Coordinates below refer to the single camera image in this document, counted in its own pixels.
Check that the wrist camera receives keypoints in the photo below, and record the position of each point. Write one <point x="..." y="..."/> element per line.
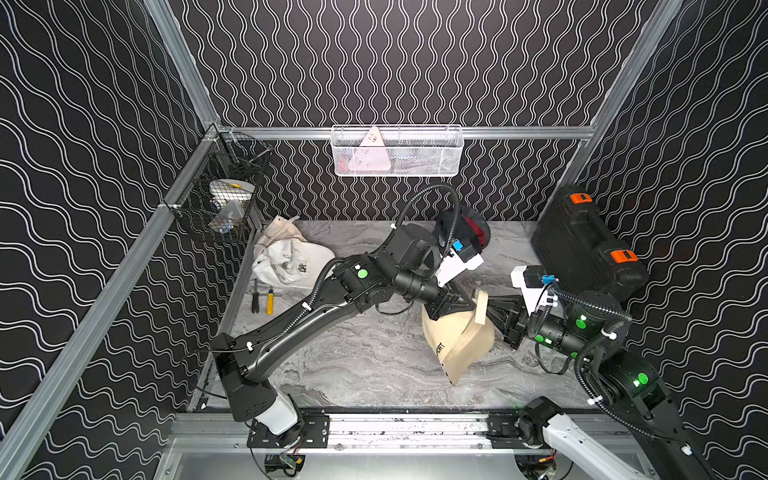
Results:
<point x="461" y="257"/>
<point x="535" y="285"/>

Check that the black tool case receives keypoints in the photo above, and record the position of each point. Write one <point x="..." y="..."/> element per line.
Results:
<point x="574" y="243"/>

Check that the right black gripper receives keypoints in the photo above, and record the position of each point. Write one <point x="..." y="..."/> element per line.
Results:
<point x="516" y="327"/>

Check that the black wire basket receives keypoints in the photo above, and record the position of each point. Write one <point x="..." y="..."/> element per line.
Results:
<point x="232" y="156"/>

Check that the aluminium back crossbar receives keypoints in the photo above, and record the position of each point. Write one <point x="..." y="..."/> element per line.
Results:
<point x="468" y="133"/>

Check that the aluminium frame post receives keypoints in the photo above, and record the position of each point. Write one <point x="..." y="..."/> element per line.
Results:
<point x="645" y="45"/>
<point x="170" y="32"/>

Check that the grey and red cap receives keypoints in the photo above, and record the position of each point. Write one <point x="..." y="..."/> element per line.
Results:
<point x="473" y="228"/>

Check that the pink triangle card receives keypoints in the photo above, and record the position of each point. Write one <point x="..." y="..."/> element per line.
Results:
<point x="371" y="156"/>

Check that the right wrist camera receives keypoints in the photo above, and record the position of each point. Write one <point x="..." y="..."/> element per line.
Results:
<point x="535" y="285"/>

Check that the aluminium frame post right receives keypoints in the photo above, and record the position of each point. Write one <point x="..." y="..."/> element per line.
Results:
<point x="645" y="45"/>

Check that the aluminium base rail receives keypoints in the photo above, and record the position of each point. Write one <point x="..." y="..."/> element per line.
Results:
<point x="394" y="430"/>

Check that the white cap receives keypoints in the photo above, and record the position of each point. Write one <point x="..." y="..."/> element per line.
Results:
<point x="291" y="263"/>

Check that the dark navy cap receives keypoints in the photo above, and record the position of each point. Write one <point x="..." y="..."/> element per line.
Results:
<point x="442" y="227"/>

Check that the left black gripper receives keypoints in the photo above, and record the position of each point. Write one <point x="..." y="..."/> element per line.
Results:
<point x="444" y="301"/>

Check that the aluminium left side rail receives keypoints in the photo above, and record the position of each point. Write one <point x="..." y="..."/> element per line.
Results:
<point x="28" y="431"/>

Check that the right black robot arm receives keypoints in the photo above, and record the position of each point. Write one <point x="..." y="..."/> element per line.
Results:
<point x="589" y="329"/>

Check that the tan cap with logo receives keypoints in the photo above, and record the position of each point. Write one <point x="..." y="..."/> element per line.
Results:
<point x="460" y="339"/>

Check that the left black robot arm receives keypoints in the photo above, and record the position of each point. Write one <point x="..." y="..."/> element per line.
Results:
<point x="405" y="264"/>

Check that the cream cap with text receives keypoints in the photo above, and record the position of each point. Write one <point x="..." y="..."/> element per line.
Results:
<point x="280" y="228"/>

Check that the aluminium frame post left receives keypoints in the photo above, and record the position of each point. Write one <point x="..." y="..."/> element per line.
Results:
<point x="170" y="32"/>

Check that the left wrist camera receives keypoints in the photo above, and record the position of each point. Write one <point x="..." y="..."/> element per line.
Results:
<point x="461" y="257"/>

